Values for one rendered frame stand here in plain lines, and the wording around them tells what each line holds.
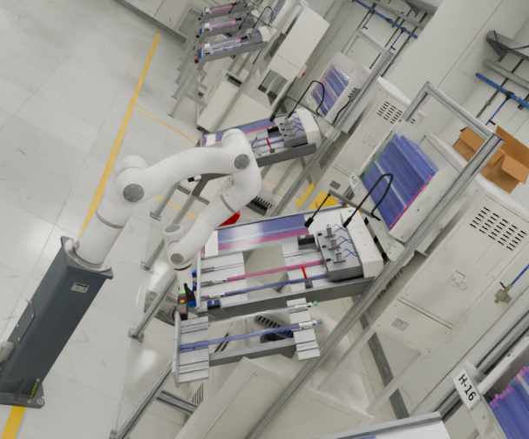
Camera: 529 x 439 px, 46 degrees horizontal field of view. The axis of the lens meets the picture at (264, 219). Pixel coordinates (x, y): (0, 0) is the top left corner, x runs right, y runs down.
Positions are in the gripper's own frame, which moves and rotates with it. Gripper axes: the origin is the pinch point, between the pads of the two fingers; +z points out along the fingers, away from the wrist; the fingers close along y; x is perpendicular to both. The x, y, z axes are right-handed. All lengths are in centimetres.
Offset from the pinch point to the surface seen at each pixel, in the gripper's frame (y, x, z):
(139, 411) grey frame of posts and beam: 14, -31, 42
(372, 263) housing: 8, 73, -5
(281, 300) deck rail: 10.0, 35.9, 3.5
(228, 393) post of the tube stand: 40.0, 10.8, 18.1
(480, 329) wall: -96, 156, 125
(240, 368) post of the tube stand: 40.0, 16.9, 7.7
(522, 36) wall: -296, 272, -1
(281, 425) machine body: 10, 26, 68
